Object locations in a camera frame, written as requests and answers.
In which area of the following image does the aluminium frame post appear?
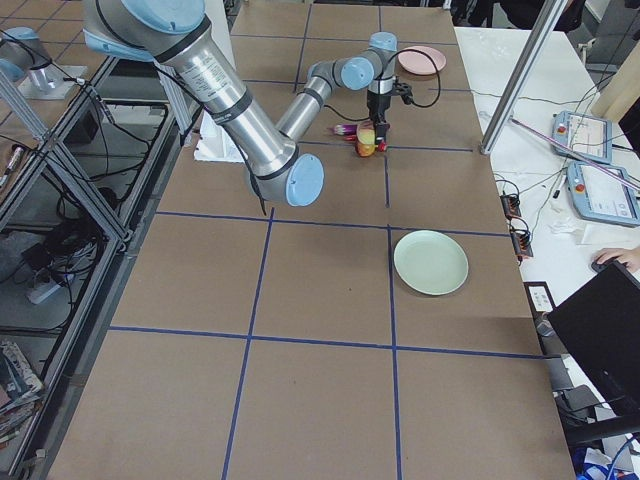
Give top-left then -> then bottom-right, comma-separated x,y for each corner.
480,0 -> 568,155

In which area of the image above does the teach pendant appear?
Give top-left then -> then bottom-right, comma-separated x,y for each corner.
566,161 -> 639,227
552,110 -> 613,164

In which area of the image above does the black laptop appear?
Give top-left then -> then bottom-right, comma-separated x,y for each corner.
547,261 -> 639,415

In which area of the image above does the orange circuit board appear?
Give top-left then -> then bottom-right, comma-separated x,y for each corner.
509,226 -> 533,262
500,193 -> 521,220

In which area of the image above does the purple eggplant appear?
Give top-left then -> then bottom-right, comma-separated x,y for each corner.
328,124 -> 358,136

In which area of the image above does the lower teach pendant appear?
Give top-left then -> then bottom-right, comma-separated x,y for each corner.
566,161 -> 639,227

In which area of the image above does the upper teach pendant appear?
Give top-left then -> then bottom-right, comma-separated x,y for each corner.
552,110 -> 613,164

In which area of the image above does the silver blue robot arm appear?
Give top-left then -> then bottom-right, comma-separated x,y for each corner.
83,1 -> 397,207

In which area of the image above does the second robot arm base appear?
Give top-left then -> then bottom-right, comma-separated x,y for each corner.
1,27 -> 72,100

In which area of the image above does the red yellow apple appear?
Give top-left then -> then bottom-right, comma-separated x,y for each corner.
355,143 -> 377,158

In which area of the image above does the white power strip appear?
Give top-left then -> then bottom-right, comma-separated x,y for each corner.
26,280 -> 61,305

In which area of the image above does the green plate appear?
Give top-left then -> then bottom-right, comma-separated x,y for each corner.
393,230 -> 469,296

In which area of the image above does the stack of books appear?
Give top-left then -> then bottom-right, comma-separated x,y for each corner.
1,339 -> 45,435

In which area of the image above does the pink plate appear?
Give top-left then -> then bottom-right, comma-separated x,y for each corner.
398,45 -> 447,76

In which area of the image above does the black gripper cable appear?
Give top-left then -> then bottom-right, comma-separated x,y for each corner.
394,48 -> 443,109

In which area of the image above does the pink yellow peach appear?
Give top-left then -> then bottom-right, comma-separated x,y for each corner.
356,121 -> 375,144

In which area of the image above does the operator right hand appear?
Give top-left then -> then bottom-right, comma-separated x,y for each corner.
595,246 -> 640,273

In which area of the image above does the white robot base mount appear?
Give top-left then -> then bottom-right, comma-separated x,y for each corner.
194,113 -> 243,163

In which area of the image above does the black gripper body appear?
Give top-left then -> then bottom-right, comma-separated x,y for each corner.
367,75 -> 413,122

